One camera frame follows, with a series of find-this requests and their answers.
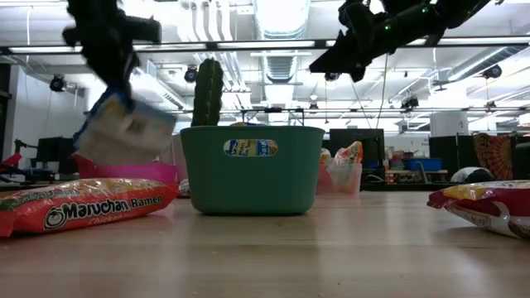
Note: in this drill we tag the green plastic bin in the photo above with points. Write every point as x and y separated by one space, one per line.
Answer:
252 182

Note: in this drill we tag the black background monitor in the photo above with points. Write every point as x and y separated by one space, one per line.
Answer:
356 151
54 155

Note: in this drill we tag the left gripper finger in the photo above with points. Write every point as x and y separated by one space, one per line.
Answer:
112 91
129 95

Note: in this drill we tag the clear plastic bin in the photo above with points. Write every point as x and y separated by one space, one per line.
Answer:
339 184

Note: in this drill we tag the orange patterned tapestry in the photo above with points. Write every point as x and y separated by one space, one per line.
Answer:
494 155

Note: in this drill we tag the pink plastic bin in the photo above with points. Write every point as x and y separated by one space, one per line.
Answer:
132 171

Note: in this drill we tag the white cylinder tank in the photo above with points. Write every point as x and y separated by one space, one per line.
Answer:
449 124

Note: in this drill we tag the blue storage bin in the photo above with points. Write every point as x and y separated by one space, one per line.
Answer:
422 164

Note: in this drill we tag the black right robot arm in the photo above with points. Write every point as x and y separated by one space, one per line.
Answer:
463 10

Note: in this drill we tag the red background object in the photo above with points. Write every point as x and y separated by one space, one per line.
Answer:
10 161

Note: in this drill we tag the green cactus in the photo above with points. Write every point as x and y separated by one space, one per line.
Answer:
207 93

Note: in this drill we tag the distant black rail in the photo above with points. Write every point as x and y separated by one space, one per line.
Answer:
372 110

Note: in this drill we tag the black partition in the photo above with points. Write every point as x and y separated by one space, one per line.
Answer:
449 153

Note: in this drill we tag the black ceiling spotlight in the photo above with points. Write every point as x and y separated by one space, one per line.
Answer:
58 83
492 71
410 102
331 76
190 74

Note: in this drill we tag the orange Maruchan noodle packet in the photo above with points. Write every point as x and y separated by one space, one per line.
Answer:
325 161
350 159
83 207

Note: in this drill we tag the blue Maruchan noodle packet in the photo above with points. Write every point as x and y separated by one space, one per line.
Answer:
250 147
124 132

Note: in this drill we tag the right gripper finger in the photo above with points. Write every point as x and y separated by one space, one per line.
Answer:
337 56
358 73

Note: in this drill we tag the red Maruchan noodle packet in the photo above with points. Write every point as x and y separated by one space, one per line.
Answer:
488 203

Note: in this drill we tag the black overhead crossbar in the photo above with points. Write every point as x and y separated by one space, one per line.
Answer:
248 44

